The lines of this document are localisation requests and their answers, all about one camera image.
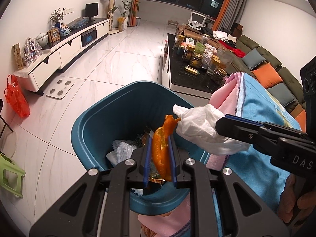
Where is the red mesh plastic bag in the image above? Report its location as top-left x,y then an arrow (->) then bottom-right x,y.
4,74 -> 30,118

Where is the orange grey curtain right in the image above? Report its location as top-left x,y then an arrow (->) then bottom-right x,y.
212,0 -> 247,31

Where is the gold foil snack bag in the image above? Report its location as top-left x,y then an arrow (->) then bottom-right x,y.
140,130 -> 165,185

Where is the green plastic stool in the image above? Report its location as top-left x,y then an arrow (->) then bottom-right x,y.
1,153 -> 26,198

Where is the pink cloth under tablecloth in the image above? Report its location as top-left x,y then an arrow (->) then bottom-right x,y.
138,73 -> 242,236

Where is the blue floral tablecloth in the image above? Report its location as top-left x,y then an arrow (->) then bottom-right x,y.
214,72 -> 305,237

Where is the small potted bonsai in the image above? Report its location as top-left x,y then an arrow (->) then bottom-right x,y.
50,8 -> 65,28

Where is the black monitor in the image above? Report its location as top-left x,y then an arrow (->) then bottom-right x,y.
85,3 -> 99,22

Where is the black coffee table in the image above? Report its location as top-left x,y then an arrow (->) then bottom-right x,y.
162,33 -> 224,99

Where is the person's right hand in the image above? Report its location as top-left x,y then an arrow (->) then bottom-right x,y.
277,174 -> 316,223

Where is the white bathroom scale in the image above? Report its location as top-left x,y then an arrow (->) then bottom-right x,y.
46,78 -> 74,100

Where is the white ceramic pot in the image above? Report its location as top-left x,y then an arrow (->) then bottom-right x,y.
36,33 -> 49,48

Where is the orange peel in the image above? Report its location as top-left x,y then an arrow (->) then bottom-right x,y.
151,115 -> 181,181

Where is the glass jar gold lid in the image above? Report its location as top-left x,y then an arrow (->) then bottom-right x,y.
190,53 -> 203,69

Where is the orange cushion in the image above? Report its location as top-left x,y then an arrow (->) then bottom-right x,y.
295,109 -> 306,133
252,63 -> 283,89

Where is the white office chair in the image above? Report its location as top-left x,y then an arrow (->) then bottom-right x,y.
188,12 -> 207,30

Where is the orange curtain left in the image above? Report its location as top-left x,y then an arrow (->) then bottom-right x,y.
128,0 -> 140,27

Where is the white standing air conditioner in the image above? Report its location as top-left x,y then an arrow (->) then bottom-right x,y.
111,0 -> 137,30

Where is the white tissue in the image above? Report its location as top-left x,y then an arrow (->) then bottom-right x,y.
173,104 -> 250,156

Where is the teal plastic trash bin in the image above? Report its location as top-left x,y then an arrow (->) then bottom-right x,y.
71,81 -> 210,216

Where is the tall green potted plant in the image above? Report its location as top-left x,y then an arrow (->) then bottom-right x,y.
120,0 -> 132,28

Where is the white black TV cabinet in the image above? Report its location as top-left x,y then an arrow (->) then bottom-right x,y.
14,18 -> 110,95

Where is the wooden photo frame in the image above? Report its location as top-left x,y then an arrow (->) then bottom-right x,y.
47,27 -> 60,43

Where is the grey-blue cushion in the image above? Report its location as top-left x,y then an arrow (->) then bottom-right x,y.
242,48 -> 266,70
267,82 -> 295,107

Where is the olive green sofa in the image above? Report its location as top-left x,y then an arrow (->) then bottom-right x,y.
235,35 -> 306,113

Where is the shiny wrapped candy bag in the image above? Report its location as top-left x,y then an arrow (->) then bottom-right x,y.
23,38 -> 43,67

